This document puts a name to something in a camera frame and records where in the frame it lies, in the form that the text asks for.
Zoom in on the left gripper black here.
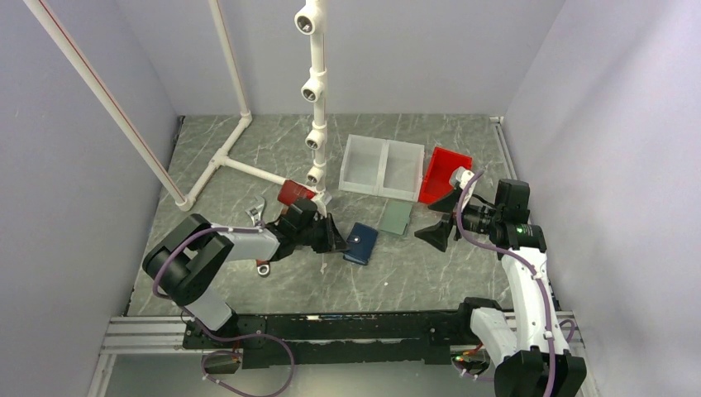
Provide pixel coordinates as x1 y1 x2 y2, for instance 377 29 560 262
295 213 350 254

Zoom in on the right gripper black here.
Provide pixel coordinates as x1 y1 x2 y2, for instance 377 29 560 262
414 188 502 251

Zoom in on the blue leather card holder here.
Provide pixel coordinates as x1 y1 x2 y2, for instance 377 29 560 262
343 222 379 265

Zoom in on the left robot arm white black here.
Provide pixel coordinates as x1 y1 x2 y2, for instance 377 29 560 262
142 198 348 347

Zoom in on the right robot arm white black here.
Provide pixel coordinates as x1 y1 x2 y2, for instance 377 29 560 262
415 168 587 396

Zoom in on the green leather card holder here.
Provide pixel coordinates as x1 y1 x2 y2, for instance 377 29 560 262
379 200 412 236

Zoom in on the red plastic bin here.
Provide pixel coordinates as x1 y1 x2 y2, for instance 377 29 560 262
418 146 473 204

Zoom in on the red leather wallet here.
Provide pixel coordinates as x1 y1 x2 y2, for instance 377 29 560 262
277 179 316 206

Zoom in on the clear plastic divided box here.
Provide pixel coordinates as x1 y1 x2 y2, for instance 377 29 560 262
338 135 425 202

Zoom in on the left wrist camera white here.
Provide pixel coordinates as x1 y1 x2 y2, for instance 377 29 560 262
311 191 332 218

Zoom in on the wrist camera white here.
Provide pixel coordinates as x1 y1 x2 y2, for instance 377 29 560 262
311 191 332 218
450 166 474 206

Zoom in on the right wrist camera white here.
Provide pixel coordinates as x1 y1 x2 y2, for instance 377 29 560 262
450 166 474 206

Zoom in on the adjustable wrench red handle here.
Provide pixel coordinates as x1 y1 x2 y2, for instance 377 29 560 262
246 195 270 278

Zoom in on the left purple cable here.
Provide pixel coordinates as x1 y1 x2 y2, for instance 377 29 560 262
150 218 297 397

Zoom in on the purple cable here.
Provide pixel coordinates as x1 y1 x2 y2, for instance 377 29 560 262
150 218 297 397
452 168 576 397

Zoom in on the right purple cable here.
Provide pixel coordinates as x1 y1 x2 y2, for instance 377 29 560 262
452 168 576 397

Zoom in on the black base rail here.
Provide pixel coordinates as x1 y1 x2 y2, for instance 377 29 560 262
183 309 479 369

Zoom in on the white PVC pipe frame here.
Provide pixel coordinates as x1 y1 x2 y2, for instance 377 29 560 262
21 0 308 213

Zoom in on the white PVC pipe post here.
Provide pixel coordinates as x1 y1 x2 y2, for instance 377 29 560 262
294 0 328 196

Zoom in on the aluminium extrusion frame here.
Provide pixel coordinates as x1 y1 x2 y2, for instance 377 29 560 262
87 314 598 397

